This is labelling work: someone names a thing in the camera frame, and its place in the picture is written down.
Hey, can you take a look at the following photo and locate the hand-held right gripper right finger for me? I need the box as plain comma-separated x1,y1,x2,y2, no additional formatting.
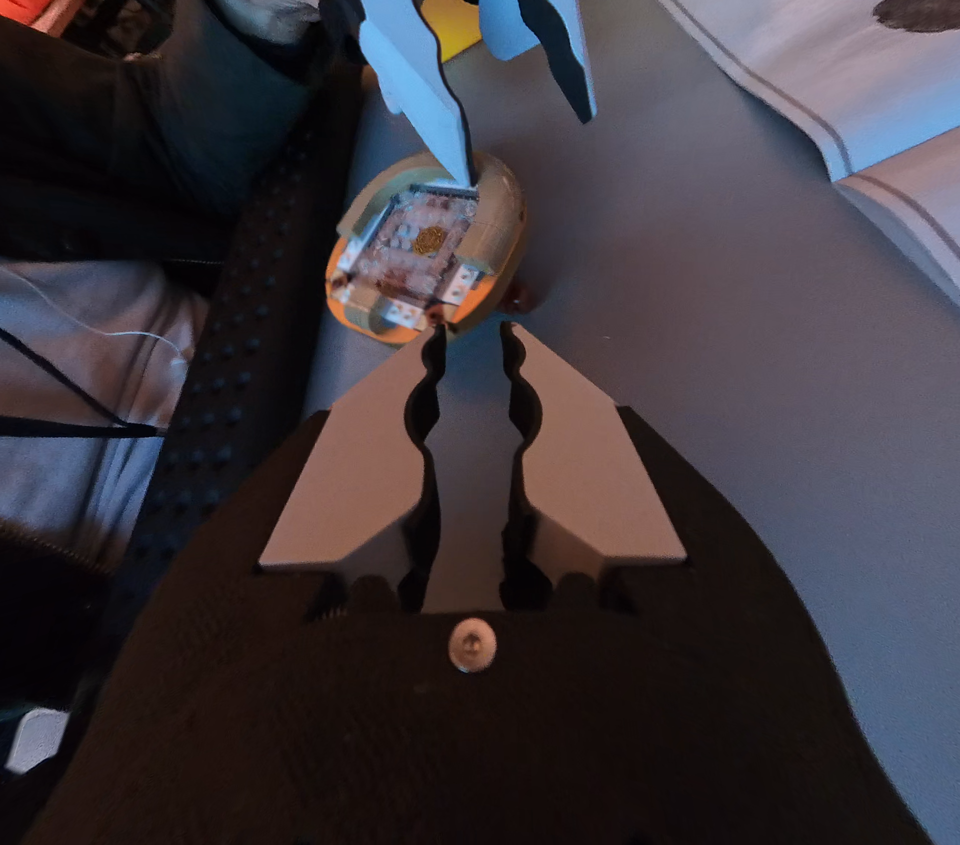
498,320,690,612

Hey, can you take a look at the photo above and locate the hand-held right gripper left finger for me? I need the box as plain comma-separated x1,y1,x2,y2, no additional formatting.
257,323,450,612

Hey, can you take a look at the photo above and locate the round toy brick model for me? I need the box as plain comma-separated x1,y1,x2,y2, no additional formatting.
324,151,528,345

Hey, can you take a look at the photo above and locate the person's left forearm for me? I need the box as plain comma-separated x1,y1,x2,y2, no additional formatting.
0,0,354,261

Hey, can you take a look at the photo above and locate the grey desk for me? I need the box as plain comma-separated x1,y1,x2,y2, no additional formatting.
300,0,960,845

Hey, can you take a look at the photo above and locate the black perforated pad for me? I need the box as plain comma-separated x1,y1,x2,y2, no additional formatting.
90,53,376,644

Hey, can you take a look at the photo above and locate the instruction booklet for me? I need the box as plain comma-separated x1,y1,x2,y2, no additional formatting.
646,0,960,310

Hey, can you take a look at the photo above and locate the person's grey hoodie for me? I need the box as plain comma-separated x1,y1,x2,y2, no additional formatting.
0,260,211,576

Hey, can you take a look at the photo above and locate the black perforated chair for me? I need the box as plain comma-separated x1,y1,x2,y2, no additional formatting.
0,518,121,711

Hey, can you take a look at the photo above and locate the white plastic object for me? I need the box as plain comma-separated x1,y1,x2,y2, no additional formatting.
0,708,73,776

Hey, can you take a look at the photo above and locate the thin white wire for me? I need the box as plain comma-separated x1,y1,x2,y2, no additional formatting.
13,271,190,368

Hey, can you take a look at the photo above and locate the black drawstring cord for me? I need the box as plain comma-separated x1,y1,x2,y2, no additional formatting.
0,326,130,428
0,414,168,441

